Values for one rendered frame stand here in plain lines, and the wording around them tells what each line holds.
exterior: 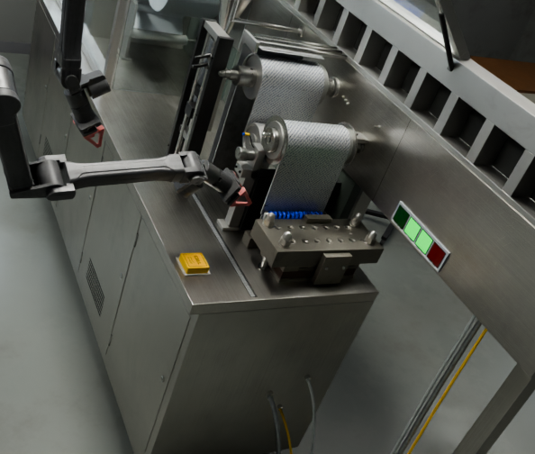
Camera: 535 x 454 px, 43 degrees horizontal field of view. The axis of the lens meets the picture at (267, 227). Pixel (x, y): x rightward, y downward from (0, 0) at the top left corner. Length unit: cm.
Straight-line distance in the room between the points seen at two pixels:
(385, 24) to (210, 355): 115
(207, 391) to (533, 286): 104
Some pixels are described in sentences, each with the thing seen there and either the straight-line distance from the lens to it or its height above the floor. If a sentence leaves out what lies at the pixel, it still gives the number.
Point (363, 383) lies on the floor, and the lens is 328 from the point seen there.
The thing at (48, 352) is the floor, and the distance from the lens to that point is 291.
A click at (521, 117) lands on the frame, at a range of 180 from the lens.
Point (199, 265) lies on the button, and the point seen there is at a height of 92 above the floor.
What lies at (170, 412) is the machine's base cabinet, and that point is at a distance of 221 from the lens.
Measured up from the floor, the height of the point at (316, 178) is 116.
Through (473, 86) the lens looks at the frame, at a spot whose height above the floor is 162.
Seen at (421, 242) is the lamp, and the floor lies 118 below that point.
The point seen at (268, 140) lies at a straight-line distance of 203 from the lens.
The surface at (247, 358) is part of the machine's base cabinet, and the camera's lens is 214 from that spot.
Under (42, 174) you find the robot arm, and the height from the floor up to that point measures 118.
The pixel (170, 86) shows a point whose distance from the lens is 298.
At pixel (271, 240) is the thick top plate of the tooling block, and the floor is 103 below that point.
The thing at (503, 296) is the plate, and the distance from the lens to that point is 182.
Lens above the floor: 209
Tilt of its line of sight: 31 degrees down
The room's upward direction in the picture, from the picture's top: 21 degrees clockwise
